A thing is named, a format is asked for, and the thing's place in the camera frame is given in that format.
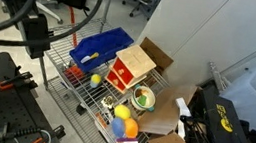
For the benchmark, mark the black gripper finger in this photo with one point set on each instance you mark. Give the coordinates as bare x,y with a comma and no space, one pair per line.
38,38

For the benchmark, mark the small tortoise doll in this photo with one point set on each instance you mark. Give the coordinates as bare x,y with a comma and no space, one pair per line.
107,102

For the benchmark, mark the blue plastic box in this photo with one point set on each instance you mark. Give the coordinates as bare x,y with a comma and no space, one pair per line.
105,43

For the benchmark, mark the large wooden red-front box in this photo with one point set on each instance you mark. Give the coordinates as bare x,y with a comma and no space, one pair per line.
136,61

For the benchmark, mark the brown cardboard box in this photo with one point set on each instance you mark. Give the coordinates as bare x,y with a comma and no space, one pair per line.
166,110

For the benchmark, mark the black orange clamp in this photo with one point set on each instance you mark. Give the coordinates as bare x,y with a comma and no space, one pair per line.
15,81
25,132

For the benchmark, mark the red toy block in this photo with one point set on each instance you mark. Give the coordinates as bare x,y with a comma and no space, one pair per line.
73,73

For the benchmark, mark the white yellow toy brush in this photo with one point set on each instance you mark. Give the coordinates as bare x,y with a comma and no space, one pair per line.
88,58

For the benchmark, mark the yellow-topped toy bottle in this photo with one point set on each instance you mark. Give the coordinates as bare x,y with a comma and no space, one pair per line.
95,79

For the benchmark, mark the black perforated table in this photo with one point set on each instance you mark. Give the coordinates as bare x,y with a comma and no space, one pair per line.
1,107

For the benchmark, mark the black rack caster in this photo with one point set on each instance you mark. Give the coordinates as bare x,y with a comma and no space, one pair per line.
81,109

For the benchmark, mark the yellow soft ball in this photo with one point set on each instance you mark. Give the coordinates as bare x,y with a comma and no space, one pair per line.
122,112

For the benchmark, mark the blue soft ball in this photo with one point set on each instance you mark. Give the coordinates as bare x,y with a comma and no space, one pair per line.
117,127

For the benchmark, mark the flat brown cardboard piece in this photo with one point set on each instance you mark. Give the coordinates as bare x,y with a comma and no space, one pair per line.
157,53

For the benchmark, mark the green toy piece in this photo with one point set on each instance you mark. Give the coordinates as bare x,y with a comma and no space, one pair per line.
141,100

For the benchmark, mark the orange soft ball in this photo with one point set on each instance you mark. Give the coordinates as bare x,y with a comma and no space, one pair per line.
131,128

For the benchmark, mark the black bag yellow logo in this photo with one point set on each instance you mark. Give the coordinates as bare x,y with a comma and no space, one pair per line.
222,121

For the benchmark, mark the black metal frame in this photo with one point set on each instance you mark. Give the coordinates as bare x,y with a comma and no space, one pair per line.
196,138

